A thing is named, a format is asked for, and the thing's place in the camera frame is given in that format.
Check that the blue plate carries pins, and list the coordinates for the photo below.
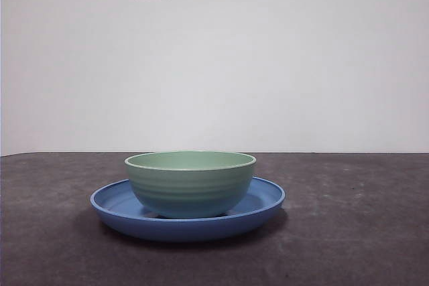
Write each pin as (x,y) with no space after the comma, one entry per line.
(187,230)

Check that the green bowl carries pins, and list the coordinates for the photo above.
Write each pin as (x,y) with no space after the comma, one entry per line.
(187,189)

